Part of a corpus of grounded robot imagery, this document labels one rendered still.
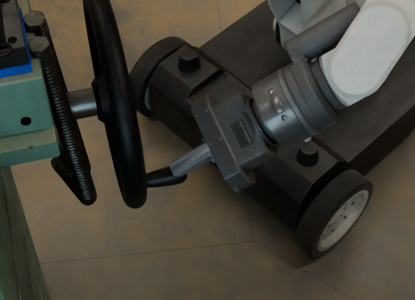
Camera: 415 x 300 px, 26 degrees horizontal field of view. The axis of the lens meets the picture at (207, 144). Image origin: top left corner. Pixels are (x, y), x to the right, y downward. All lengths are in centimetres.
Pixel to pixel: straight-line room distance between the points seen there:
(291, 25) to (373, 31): 89
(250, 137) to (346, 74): 14
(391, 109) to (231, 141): 98
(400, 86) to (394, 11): 106
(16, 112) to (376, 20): 41
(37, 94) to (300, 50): 30
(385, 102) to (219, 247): 48
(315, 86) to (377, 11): 11
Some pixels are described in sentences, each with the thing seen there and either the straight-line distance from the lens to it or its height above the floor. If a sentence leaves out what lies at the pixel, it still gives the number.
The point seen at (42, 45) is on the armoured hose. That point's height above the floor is 97.
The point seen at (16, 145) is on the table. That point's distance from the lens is 105.
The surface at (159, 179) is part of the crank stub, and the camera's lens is 112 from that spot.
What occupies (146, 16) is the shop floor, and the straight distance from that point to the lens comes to 240.
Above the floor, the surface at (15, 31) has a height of 100.
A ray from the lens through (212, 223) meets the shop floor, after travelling 199.
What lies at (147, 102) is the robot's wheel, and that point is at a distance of 209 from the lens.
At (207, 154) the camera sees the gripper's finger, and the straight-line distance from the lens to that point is 108.
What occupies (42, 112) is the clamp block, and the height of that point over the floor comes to 90.
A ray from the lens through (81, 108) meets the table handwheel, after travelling 114.
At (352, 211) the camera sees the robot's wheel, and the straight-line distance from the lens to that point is 197.
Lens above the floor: 170
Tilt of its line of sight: 53 degrees down
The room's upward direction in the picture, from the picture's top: straight up
